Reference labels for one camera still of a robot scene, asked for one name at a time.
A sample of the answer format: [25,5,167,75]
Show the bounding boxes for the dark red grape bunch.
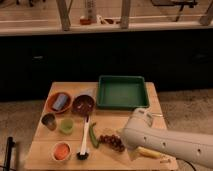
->
[99,135,125,152]

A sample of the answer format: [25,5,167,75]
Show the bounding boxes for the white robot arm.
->
[120,108,213,169]

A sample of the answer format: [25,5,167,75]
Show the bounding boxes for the green plastic tray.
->
[96,75,150,110]

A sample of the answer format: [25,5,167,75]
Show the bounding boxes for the dark maroon bowl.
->
[72,95,95,116]

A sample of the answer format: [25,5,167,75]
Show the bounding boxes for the blue grey sponge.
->
[52,93,68,111]

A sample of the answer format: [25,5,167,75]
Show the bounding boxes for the metal spoon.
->
[151,113,163,117]

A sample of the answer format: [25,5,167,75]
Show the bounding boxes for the small green cup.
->
[59,118,73,134]

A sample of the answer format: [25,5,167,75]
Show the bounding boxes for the orange bowl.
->
[46,92,72,114]

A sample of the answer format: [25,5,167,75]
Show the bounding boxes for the green pea pod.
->
[89,123,99,148]

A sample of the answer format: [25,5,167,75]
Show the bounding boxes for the small metal cup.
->
[41,113,57,131]

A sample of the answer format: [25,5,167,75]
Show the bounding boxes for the red object on shelf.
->
[79,16,92,25]

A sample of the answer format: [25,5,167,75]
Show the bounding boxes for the wooden table leg left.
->
[56,0,71,31]

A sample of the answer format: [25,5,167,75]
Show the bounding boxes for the wooden table leg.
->
[56,0,71,31]
[120,0,131,29]

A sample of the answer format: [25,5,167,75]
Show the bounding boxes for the yellow corn cob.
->
[137,147,163,159]

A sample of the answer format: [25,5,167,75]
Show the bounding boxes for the white cup with orange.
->
[51,142,71,162]

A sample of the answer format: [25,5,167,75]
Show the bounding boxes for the wooden table leg middle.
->
[120,0,131,29]

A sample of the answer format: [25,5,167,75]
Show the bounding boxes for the black floor cable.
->
[179,159,199,171]

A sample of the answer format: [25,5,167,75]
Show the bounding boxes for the black post at left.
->
[3,137,15,171]

